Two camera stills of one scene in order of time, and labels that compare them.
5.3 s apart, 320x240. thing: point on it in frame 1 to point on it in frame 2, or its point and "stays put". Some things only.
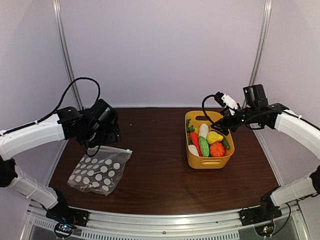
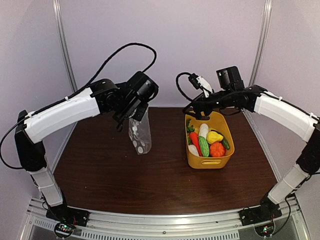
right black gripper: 222,121 to 202,101
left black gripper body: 97,136 to 133,111
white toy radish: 203,130 stays put
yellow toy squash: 213,137 stays put
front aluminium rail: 100,226 stays put
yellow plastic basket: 202,162 stays put
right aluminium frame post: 262,41 stays put
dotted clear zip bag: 100,172 to 140,135
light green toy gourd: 204,146 stays put
